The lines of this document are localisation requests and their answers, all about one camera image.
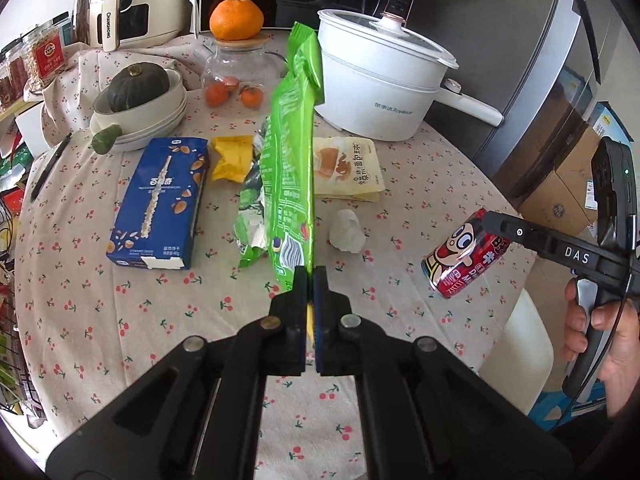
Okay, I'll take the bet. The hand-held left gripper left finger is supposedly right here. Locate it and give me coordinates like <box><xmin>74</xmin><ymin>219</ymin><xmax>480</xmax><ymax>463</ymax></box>
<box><xmin>45</xmin><ymin>265</ymin><xmax>313</xmax><ymax>480</ymax></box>

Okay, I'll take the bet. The crumpled white tissue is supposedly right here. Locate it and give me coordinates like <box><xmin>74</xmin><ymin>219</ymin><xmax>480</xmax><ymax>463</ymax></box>
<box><xmin>328</xmin><ymin>208</ymin><xmax>366</xmax><ymax>254</ymax></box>

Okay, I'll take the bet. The white bowl with green handle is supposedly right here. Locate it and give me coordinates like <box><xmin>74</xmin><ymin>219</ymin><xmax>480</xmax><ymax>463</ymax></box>
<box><xmin>89</xmin><ymin>67</ymin><xmax>189</xmax><ymax>156</ymax></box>

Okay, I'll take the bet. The beige bread packet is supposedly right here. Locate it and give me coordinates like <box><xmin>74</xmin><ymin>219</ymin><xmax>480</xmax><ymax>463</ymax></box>
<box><xmin>312</xmin><ymin>135</ymin><xmax>386</xmax><ymax>204</ymax></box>

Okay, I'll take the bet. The dark green pumpkin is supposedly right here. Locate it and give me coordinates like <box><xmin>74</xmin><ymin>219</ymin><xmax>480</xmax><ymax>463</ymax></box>
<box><xmin>108</xmin><ymin>62</ymin><xmax>170</xmax><ymax>114</ymax></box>

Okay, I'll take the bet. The black pen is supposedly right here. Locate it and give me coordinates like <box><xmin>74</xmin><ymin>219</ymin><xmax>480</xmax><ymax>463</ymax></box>
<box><xmin>29</xmin><ymin>132</ymin><xmax>74</xmax><ymax>204</ymax></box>

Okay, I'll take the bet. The small tangerine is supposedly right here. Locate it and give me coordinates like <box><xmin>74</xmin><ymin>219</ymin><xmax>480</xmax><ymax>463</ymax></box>
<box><xmin>238</xmin><ymin>83</ymin><xmax>264</xmax><ymax>110</ymax></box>
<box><xmin>204</xmin><ymin>82</ymin><xmax>231</xmax><ymax>108</ymax></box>

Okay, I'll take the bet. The glass storage jar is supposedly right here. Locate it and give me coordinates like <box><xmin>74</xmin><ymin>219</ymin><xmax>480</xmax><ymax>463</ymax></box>
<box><xmin>0</xmin><ymin>44</ymin><xmax>26</xmax><ymax>112</ymax></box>

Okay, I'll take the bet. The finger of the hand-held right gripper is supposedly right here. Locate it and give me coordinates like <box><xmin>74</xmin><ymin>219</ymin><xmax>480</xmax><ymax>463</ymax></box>
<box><xmin>482</xmin><ymin>210</ymin><xmax>557</xmax><ymax>261</ymax></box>

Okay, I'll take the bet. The blue plastic object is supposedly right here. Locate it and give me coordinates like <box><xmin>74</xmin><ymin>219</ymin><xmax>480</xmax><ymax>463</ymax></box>
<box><xmin>532</xmin><ymin>384</ymin><xmax>607</xmax><ymax>427</ymax></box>

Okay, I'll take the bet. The person's right hand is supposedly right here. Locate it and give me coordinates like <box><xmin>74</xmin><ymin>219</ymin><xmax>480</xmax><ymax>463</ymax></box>
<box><xmin>564</xmin><ymin>277</ymin><xmax>640</xmax><ymax>419</ymax></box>

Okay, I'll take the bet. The red drink can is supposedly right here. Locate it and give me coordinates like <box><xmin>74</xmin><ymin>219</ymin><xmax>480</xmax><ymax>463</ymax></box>
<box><xmin>421</xmin><ymin>208</ymin><xmax>511</xmax><ymax>300</ymax></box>

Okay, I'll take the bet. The blue and white box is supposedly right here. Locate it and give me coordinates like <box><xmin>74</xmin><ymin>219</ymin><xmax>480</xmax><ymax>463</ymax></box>
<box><xmin>592</xmin><ymin>102</ymin><xmax>631</xmax><ymax>149</ymax></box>

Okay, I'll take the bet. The green snack bag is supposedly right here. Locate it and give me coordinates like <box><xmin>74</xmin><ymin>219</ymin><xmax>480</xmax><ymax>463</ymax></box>
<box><xmin>235</xmin><ymin>21</ymin><xmax>325</xmax><ymax>295</ymax></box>

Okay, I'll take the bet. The white electric cooking pot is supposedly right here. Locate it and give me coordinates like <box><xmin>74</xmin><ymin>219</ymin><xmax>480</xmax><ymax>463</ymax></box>
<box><xmin>317</xmin><ymin>8</ymin><xmax>504</xmax><ymax>142</ymax></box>

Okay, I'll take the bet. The blue snack box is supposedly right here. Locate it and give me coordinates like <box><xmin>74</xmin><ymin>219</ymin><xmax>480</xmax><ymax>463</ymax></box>
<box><xmin>105</xmin><ymin>137</ymin><xmax>210</xmax><ymax>271</ymax></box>

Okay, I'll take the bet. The black wire rack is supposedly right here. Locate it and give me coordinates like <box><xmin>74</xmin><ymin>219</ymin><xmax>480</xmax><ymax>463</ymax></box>
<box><xmin>0</xmin><ymin>280</ymin><xmax>47</xmax><ymax>429</ymax></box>

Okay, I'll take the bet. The cherry print tablecloth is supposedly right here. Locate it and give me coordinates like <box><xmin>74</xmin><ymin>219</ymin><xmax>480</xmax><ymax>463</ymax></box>
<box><xmin>14</xmin><ymin>29</ymin><xmax>539</xmax><ymax>462</ymax></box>

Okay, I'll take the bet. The glass vase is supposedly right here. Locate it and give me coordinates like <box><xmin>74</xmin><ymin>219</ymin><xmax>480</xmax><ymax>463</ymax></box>
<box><xmin>72</xmin><ymin>0</ymin><xmax>96</xmax><ymax>46</ymax></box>

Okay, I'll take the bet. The glass jar with wooden lid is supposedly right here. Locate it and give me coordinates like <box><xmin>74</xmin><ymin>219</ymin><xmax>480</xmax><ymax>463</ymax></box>
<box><xmin>200</xmin><ymin>33</ymin><xmax>289</xmax><ymax>110</ymax></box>

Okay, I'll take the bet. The grey refrigerator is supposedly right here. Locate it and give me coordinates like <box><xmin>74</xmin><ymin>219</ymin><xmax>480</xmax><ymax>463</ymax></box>
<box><xmin>414</xmin><ymin>0</ymin><xmax>617</xmax><ymax>182</ymax></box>

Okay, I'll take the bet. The large orange with stem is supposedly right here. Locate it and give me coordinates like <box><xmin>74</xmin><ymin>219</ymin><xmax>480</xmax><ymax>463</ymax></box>
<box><xmin>208</xmin><ymin>0</ymin><xmax>265</xmax><ymax>41</ymax></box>

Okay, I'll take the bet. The glass jar with red label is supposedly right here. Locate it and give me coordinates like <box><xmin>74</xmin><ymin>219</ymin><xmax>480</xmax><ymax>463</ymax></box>
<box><xmin>22</xmin><ymin>22</ymin><xmax>69</xmax><ymax>92</ymax></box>

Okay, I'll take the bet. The yellow wrapper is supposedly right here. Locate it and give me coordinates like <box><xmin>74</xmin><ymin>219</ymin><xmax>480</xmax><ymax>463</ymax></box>
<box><xmin>208</xmin><ymin>133</ymin><xmax>255</xmax><ymax>184</ymax></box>

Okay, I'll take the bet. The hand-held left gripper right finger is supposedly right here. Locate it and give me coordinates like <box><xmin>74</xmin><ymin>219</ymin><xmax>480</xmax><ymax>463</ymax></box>
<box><xmin>314</xmin><ymin>265</ymin><xmax>576</xmax><ymax>480</ymax></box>

